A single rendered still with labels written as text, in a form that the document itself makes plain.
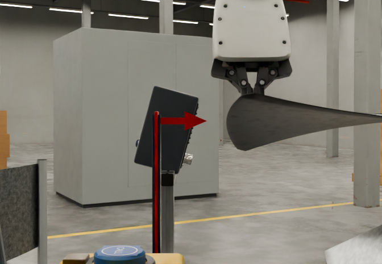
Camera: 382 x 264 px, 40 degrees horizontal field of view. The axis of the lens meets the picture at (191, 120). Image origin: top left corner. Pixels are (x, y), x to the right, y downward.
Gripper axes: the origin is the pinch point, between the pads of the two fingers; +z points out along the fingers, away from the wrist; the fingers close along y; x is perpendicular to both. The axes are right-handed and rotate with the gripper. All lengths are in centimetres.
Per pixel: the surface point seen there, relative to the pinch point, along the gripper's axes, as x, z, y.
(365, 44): 537, -255, 210
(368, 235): 2.6, 16.7, 14.1
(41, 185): 182, -20, -80
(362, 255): 2.2, 19.1, 13.0
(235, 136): 5.6, 2.8, -2.0
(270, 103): -9.5, 3.0, 0.9
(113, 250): -22.6, 19.3, -14.1
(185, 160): 59, -5, -10
